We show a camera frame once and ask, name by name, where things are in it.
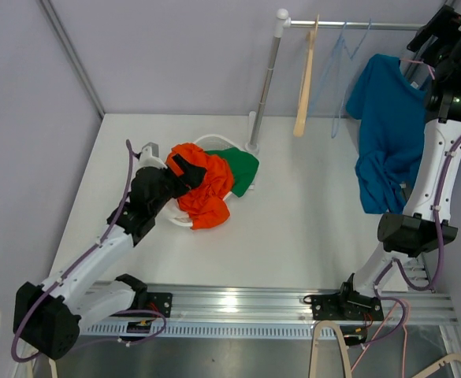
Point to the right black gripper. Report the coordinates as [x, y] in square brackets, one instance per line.
[444, 26]

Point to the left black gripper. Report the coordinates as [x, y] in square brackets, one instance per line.
[191, 178]

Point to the orange t shirt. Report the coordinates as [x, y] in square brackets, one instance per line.
[205, 205]

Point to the green t shirt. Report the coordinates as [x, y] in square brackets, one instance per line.
[243, 166]

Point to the beige plastic hanger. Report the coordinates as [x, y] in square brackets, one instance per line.
[304, 95]

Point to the white t shirt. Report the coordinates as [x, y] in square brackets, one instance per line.
[177, 216]

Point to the light blue wire hanger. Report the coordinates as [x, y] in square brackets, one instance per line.
[330, 77]

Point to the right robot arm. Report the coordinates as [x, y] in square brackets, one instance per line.
[423, 225]

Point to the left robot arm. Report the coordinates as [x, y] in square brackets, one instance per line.
[51, 315]

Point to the blue t shirt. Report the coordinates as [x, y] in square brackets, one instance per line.
[392, 118]

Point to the beige hanger on floor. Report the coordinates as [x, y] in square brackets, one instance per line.
[329, 357]

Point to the pink hanger on floor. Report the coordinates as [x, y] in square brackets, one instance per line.
[406, 312]

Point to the beige hanger at corner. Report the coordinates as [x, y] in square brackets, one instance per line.
[446, 360]

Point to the white plastic basket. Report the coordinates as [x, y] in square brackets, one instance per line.
[212, 142]

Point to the metal clothes rack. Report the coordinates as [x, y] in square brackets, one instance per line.
[393, 26]

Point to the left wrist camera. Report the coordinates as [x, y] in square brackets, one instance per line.
[149, 157]

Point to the pink wire hanger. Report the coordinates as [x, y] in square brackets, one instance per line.
[410, 72]

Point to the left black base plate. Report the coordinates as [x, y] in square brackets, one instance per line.
[160, 302]

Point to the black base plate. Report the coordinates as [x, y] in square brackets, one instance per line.
[160, 302]
[340, 307]

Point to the aluminium mounting rail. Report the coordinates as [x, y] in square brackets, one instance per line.
[245, 313]

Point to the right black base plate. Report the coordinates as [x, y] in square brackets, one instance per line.
[340, 307]

